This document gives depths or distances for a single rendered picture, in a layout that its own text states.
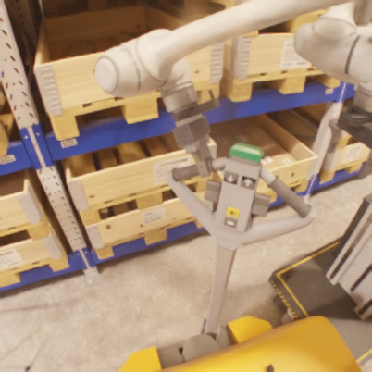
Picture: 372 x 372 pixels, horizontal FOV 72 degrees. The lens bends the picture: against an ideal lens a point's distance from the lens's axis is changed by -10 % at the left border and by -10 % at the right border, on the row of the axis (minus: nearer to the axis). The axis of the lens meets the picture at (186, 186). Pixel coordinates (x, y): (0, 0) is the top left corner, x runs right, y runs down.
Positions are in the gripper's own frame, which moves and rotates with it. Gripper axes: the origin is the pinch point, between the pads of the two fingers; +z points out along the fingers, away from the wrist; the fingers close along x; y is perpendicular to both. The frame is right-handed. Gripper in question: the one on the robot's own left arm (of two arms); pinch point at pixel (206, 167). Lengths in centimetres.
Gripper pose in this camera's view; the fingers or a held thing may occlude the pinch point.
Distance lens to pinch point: 78.7
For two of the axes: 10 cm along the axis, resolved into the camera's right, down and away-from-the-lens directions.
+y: -8.5, 2.0, 4.9
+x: -3.9, 3.9, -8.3
